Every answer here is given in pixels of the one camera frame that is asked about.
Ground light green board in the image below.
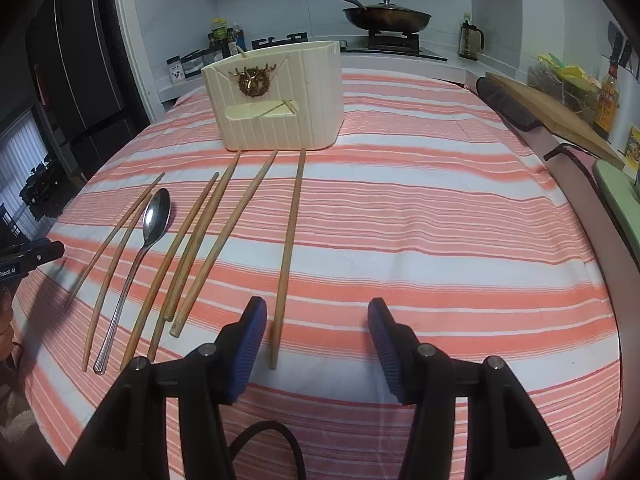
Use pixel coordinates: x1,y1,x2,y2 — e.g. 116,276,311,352
592,160,640,261

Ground dark seasoning bottle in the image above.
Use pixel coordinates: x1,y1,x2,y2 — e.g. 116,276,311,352
227,22,246,57

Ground yellow green plastic bag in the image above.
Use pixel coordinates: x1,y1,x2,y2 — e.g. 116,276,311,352
537,52,603,93

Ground window blinds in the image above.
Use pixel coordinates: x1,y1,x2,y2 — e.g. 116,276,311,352
0,105,51,201

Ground yellow package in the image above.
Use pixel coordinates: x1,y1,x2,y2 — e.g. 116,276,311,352
625,125,640,168

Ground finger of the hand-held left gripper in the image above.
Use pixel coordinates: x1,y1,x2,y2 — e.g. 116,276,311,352
11,240,66,266

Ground person's left hand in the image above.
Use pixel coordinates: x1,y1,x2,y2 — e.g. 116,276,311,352
0,285,15,361

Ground wire rack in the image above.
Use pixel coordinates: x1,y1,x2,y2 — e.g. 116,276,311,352
529,62,603,116

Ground green cap seasoning bottle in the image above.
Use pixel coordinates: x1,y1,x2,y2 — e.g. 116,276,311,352
208,17,231,58

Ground dark refrigerator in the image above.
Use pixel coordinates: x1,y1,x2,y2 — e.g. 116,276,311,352
25,0,151,161

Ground black bent cord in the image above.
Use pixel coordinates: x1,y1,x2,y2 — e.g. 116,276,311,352
544,143,608,226

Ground pink white striped tablecloth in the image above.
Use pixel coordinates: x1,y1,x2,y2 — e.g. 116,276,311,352
25,72,626,480

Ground black cable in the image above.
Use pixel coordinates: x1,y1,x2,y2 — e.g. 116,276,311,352
227,421,307,480

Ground dark frying pan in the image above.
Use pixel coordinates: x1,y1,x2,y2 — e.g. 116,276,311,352
322,0,432,32

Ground dark glass jug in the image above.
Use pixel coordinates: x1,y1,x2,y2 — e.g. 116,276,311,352
458,12,485,61

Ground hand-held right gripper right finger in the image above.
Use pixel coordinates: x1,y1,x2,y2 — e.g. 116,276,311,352
367,297,576,480

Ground black gas stove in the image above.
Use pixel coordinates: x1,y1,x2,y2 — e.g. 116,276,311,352
250,30,448,63

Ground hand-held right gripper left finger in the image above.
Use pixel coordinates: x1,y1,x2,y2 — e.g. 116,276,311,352
65,296,268,480

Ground wooden cutting board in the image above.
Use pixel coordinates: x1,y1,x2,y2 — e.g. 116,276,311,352
485,72,626,171

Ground metal spoon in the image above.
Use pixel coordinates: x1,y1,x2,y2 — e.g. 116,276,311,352
93,187,172,376

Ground brown sauce bottle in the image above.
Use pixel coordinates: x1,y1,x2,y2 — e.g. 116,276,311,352
595,60,622,141

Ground cream plastic utensil holder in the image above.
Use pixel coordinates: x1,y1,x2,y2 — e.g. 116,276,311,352
201,42,345,152

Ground dark cluttered furniture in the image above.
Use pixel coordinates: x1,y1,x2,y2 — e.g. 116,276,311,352
17,157,71,221

